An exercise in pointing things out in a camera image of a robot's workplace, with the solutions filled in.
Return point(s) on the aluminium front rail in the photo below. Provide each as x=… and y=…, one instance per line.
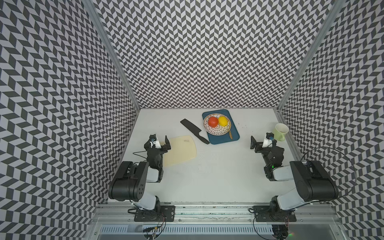
x=216, y=213

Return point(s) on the light green mug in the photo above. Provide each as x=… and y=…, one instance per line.
x=280, y=132

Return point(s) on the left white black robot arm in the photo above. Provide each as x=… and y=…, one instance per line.
x=129, y=183

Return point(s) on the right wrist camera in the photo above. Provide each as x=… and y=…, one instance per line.
x=268, y=141

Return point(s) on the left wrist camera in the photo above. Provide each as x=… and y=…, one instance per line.
x=154, y=142

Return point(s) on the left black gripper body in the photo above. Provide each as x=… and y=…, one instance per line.
x=162, y=150

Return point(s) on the yellow lemon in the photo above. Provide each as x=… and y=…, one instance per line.
x=223, y=121

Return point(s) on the teal rectangular tray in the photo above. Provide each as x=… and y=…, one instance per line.
x=215, y=140

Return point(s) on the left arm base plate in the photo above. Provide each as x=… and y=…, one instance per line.
x=163, y=214

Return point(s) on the cream cutting board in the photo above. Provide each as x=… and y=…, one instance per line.
x=182, y=149

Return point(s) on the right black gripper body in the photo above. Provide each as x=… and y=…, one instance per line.
x=264, y=151

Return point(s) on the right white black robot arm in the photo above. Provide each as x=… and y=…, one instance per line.
x=312, y=182

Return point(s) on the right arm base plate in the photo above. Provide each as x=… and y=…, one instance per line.
x=264, y=214

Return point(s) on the red tomato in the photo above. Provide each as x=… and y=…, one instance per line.
x=213, y=122

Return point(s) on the black cleaver knife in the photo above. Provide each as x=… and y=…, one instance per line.
x=194, y=129

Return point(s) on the patterned ceramic plate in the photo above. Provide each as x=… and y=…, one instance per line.
x=218, y=130

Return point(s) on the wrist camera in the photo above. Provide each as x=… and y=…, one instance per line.
x=154, y=142
x=268, y=141

